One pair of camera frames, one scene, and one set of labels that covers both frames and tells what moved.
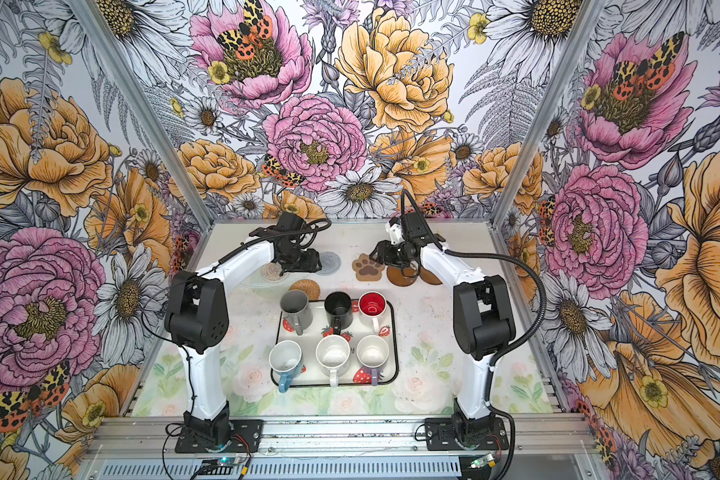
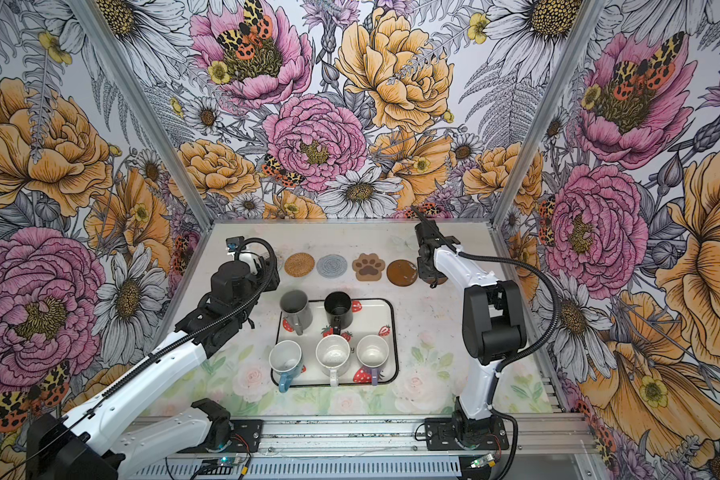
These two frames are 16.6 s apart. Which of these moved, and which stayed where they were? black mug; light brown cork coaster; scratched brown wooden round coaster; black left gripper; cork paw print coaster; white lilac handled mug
Moved: light brown cork coaster; black left gripper
Stayed: cork paw print coaster; scratched brown wooden round coaster; black mug; white lilac handled mug
